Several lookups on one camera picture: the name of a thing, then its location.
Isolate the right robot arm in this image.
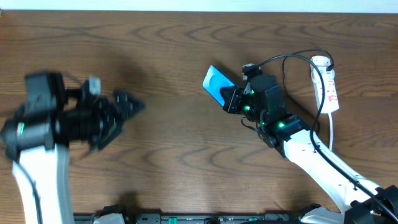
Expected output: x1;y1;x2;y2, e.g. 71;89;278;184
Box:
210;75;397;223

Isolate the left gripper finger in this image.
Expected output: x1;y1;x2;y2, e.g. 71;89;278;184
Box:
113;90;145;118
98;124;123;151

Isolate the black USB charging cable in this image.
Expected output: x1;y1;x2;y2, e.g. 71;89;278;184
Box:
281;49;335;134

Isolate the white power strip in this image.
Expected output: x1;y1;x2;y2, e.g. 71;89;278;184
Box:
311;67;340;114

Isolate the blue Samsung Galaxy smartphone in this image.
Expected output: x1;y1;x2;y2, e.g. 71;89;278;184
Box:
202;65;235;107

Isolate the white USB wall charger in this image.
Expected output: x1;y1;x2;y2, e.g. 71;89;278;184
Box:
311;55;335;80

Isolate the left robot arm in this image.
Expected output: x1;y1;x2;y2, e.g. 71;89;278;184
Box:
1;71;145;223

